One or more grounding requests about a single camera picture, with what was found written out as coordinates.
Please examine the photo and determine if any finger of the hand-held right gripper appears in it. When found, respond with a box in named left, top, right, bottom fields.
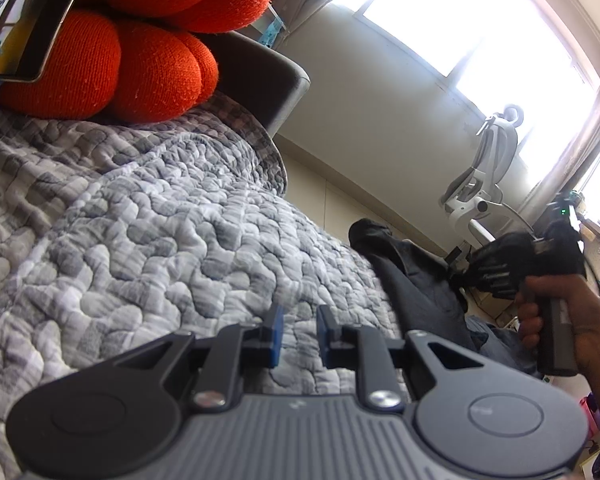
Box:
left=467, top=233, right=533, bottom=270
left=459, top=265, right=526, bottom=302

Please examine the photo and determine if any beige curtain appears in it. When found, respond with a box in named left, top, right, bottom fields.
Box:
left=525, top=60, right=600, bottom=233

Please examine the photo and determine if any large window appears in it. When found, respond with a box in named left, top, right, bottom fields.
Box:
left=330, top=0, right=600, bottom=88

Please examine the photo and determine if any black garment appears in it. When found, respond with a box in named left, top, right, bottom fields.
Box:
left=349, top=217, right=541, bottom=401

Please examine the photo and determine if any white office chair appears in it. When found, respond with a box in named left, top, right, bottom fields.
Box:
left=439, top=104, right=537, bottom=267

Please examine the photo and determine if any teal patterned object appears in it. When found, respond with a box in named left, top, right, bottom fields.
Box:
left=259, top=9, right=287, bottom=47

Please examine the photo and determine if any person's right forearm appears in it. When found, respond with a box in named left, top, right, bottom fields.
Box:
left=565, top=274, right=600, bottom=413

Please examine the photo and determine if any smartphone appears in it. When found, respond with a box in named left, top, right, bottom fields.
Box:
left=0, top=0, right=79, bottom=83

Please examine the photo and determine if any grey-blue garment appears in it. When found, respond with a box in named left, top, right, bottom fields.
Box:
left=462, top=312, right=541, bottom=377

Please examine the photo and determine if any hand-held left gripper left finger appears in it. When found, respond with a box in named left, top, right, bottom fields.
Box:
left=112, top=304, right=286, bottom=412

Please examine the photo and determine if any pink container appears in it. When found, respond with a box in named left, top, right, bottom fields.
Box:
left=581, top=394, right=600, bottom=432

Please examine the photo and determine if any grey checked quilted blanket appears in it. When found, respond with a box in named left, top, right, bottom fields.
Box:
left=0, top=91, right=412, bottom=480

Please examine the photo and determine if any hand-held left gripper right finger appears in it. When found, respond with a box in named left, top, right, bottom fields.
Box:
left=316, top=305, right=486, bottom=413

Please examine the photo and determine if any person's right hand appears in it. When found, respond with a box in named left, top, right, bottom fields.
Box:
left=514, top=276, right=546, bottom=363

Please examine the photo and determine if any orange knot pillow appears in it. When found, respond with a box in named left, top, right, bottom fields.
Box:
left=0, top=0, right=272, bottom=125

